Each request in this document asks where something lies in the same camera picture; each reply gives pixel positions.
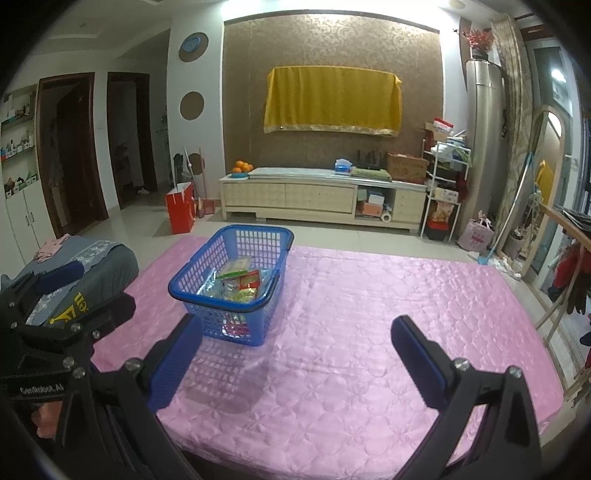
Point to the pink cloth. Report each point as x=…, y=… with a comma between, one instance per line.
x=53, y=248

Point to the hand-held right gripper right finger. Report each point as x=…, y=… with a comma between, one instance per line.
x=420, y=360

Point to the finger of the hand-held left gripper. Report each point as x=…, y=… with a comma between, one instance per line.
x=115, y=307
x=60, y=277

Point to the person's left hand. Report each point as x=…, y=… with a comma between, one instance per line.
x=45, y=415

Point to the pink bag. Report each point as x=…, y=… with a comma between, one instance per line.
x=475, y=233

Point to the green cushion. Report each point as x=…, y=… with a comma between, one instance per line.
x=371, y=174

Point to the red paper bag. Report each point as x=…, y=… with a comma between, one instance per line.
x=180, y=210

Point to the round brown wall disc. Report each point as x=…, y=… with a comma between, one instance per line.
x=192, y=105

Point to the arched standing mirror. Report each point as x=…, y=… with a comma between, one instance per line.
x=545, y=184

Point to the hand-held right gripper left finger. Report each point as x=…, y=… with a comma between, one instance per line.
x=178, y=360

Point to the white metal shelf rack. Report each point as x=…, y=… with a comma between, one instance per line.
x=445, y=198

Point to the vase of red flowers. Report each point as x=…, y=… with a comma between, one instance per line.
x=479, y=44

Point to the green-edged cracker packet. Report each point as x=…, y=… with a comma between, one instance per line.
x=235, y=268

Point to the wooden clothes rack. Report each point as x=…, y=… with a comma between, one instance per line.
x=551, y=295

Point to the white paper roll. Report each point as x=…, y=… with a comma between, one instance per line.
x=386, y=218

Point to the black router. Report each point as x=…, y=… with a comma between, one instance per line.
x=369, y=161

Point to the blue plastic basket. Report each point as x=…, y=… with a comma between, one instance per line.
x=221, y=305

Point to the white cupboard with shelves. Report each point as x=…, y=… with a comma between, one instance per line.
x=18, y=207

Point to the orange box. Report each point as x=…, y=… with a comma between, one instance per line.
x=371, y=210

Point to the blue tissue box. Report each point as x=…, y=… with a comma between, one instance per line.
x=344, y=167

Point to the red white box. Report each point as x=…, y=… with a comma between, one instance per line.
x=443, y=127

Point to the heap of oranges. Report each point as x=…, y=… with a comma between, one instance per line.
x=242, y=167

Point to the red garment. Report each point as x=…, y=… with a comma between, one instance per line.
x=572, y=272

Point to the small brown wall disc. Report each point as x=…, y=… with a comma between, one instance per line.
x=197, y=165

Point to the grey patterned cushion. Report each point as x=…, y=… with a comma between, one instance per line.
x=115, y=272

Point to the mop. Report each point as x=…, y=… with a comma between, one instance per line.
x=508, y=207

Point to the cardboard box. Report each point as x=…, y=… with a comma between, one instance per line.
x=408, y=168

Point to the dark wooden door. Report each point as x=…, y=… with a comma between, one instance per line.
x=69, y=157

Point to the patterned curtain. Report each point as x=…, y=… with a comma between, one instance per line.
x=512, y=115

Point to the tall silver air conditioner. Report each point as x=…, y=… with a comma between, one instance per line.
x=485, y=138

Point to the red yellow long snack packet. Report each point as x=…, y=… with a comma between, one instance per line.
x=244, y=282

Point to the black white folded stand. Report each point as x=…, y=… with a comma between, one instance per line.
x=181, y=168

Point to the yellow cloth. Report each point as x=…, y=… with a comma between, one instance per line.
x=332, y=99

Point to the round blue wall plate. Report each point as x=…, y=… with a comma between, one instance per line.
x=193, y=47

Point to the white lace cover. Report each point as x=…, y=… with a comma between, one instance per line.
x=87, y=256

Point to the red dustpan with broom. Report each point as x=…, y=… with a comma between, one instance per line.
x=205, y=207

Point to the pink quilted mattress cover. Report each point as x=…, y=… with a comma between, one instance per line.
x=346, y=346

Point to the cream TV cabinet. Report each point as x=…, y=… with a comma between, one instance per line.
x=286, y=196

